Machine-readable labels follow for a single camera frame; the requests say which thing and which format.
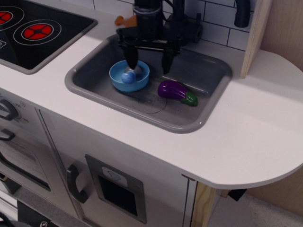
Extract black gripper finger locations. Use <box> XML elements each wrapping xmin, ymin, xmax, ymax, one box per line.
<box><xmin>161</xmin><ymin>49</ymin><xmax>174</xmax><ymax>74</ymax></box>
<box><xmin>123</xmin><ymin>45</ymin><xmax>138</xmax><ymax>69</ymax></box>

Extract black toy faucet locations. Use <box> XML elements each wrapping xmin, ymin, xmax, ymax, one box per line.
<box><xmin>163</xmin><ymin>0</ymin><xmax>254</xmax><ymax>50</ymax></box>

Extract light blue plastic bowl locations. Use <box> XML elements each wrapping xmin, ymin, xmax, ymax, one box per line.
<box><xmin>109</xmin><ymin>60</ymin><xmax>150</xmax><ymax>92</ymax></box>

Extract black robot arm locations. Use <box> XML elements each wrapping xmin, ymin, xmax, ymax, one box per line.
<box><xmin>116</xmin><ymin>0</ymin><xmax>181</xmax><ymax>74</ymax></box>

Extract white toy oven door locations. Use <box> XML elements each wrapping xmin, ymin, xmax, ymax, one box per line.
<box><xmin>0</xmin><ymin>126</ymin><xmax>78</xmax><ymax>218</ymax></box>

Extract white toy cabinet door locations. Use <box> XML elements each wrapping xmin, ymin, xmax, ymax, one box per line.
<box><xmin>40</xmin><ymin>111</ymin><xmax>196</xmax><ymax>227</ymax></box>

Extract orange toy chicken drumstick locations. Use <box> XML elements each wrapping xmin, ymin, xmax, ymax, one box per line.
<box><xmin>115</xmin><ymin>15</ymin><xmax>137</xmax><ymax>27</ymax></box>

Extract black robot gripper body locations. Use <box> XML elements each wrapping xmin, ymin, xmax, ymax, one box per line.
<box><xmin>117</xmin><ymin>12</ymin><xmax>180</xmax><ymax>53</ymax></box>

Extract blue and grey toy spoon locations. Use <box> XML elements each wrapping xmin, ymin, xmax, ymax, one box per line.
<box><xmin>121</xmin><ymin>66</ymin><xmax>142</xmax><ymax>84</ymax></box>

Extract light wooden side post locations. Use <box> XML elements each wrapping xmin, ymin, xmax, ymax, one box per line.
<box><xmin>240</xmin><ymin>0</ymin><xmax>272</xmax><ymax>79</ymax></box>

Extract grey oven knob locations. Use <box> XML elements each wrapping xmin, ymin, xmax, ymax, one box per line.
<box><xmin>0</xmin><ymin>99</ymin><xmax>18</xmax><ymax>121</ymax></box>

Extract black toy stovetop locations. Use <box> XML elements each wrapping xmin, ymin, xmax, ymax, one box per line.
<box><xmin>0</xmin><ymin>0</ymin><xmax>97</xmax><ymax>75</ymax></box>

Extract grey ice dispenser panel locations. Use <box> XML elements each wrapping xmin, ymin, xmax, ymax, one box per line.
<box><xmin>85</xmin><ymin>155</ymin><xmax>147</xmax><ymax>224</ymax></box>

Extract purple toy eggplant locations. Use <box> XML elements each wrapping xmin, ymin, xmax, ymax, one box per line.
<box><xmin>157</xmin><ymin>80</ymin><xmax>198</xmax><ymax>106</ymax></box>

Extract grey oven door handle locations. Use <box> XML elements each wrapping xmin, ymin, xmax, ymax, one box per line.
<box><xmin>0</xmin><ymin>129</ymin><xmax>15</xmax><ymax>141</ymax></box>

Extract grey toy sink basin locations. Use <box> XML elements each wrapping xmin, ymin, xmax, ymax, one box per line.
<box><xmin>65</xmin><ymin>35</ymin><xmax>232</xmax><ymax>133</ymax></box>

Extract grey cabinet door handle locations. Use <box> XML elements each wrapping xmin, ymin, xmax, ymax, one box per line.
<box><xmin>66</xmin><ymin>165</ymin><xmax>88</xmax><ymax>204</ymax></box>

